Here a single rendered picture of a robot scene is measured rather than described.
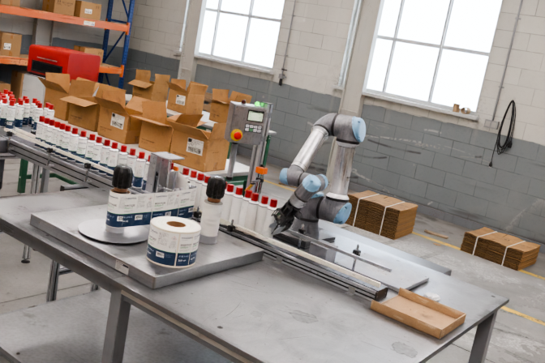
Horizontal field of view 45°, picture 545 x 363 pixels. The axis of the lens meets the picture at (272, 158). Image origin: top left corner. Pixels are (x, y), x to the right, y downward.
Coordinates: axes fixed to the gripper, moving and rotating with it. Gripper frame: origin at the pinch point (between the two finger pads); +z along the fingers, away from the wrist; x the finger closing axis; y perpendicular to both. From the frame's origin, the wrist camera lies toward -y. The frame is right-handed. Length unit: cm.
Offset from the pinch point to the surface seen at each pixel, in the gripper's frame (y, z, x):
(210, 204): 32.2, -3.8, -18.3
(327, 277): 5.8, -10.5, 34.9
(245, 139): -5.0, -17.2, -44.8
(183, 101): -308, 182, -317
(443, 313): -12, -32, 76
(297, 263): 5.8, -2.9, 20.6
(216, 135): -114, 60, -129
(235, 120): 0, -23, -52
